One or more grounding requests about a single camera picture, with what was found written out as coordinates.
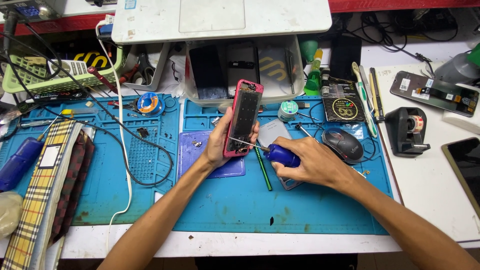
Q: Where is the clear plastic parts bin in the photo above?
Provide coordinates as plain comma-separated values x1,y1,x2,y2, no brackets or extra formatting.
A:
184,35,305,108

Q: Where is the pink smartphone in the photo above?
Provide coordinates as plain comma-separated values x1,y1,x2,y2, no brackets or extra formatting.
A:
223,79,264,158

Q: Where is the red checkered cloth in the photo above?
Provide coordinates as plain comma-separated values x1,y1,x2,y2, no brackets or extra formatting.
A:
49,130,96,244

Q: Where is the white green toothbrush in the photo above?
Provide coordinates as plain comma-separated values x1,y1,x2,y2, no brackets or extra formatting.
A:
351,62,378,139

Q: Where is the green glue bottle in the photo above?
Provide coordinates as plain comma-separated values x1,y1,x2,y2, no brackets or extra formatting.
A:
304,49,324,96

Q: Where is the green plastic basket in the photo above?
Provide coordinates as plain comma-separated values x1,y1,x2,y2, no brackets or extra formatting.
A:
2,47,124,94

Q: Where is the black ruler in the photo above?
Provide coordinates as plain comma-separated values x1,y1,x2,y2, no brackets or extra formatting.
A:
369,67,386,122

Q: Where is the black gold screen package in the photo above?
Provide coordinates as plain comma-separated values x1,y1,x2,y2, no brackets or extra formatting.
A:
321,80,367,123

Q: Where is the plaid yellow cloth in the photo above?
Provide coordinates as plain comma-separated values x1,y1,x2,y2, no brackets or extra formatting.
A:
1,119,77,270

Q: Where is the blue silicone repair mat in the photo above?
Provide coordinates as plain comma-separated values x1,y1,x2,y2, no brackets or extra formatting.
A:
173,95,393,236
0,94,181,226

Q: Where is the grey metal plate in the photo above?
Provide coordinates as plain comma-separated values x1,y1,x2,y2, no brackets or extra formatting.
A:
257,118,293,148

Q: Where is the blue handled screwdriver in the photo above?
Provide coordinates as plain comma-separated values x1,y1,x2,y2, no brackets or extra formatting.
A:
229,137,302,168

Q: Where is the purple magnetic screw mat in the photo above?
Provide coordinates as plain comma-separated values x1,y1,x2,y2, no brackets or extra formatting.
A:
177,131,246,179

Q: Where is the black tape dispenser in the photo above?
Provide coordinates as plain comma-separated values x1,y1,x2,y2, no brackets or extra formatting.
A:
385,107,431,157

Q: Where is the white storage tray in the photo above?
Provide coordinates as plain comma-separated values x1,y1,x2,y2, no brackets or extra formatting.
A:
123,42,171,91

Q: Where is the white cable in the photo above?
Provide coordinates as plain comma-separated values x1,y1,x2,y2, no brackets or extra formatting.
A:
95,19,133,256

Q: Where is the person's left hand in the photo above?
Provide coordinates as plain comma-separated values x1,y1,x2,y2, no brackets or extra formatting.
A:
203,106,260,170

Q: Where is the solder wire spool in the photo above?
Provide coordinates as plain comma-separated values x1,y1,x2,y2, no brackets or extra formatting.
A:
136,92,166,117

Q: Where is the black cable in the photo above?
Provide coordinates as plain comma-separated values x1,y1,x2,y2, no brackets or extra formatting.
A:
0,22,173,187

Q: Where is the blue electric tool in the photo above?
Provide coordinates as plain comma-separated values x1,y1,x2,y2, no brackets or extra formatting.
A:
0,136,45,193

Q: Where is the black smartphone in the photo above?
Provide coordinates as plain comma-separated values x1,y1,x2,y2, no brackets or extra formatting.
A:
441,137,480,218

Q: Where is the metal phone bracket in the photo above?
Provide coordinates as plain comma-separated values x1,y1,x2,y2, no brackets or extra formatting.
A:
277,177,304,191

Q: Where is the power supply unit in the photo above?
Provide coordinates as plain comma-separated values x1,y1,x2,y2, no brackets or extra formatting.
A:
0,0,68,23

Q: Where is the green pencil tool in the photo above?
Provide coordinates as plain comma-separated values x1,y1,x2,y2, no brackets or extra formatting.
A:
254,145,273,192

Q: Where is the phone display with flex cable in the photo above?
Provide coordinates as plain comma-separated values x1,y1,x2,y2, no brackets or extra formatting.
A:
390,70,480,118

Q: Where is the person's right hand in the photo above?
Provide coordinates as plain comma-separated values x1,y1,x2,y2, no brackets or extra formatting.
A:
271,136,357,193

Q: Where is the black phone screen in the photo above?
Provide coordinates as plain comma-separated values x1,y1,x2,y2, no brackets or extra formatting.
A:
329,35,363,82

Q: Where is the white printer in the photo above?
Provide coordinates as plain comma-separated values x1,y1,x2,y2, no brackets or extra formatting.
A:
111,0,333,45

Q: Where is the round solder paste tin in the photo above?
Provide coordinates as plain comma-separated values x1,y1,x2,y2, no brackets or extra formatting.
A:
278,100,299,122

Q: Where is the black computer mouse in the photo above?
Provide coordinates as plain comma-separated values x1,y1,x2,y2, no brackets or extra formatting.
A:
322,128,364,164

